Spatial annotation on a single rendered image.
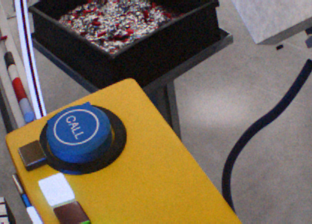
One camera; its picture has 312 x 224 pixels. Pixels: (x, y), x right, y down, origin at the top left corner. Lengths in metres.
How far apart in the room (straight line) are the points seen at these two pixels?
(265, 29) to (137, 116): 0.31
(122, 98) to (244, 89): 1.63
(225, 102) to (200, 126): 0.11
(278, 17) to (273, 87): 1.37
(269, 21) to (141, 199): 0.36
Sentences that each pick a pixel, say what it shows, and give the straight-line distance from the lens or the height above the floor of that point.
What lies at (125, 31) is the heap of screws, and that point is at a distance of 0.89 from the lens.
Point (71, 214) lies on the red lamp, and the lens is 0.37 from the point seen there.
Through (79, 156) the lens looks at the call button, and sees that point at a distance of 0.40.
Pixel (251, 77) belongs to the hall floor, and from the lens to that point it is 2.09.
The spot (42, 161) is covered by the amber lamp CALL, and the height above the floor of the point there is 1.08.
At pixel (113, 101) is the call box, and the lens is 0.44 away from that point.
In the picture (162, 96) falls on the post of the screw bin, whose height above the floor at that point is 0.76.
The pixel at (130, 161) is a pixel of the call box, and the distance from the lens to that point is 0.40.
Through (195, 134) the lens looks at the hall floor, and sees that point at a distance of 1.94.
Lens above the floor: 1.36
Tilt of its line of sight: 42 degrees down
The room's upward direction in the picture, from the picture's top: 9 degrees counter-clockwise
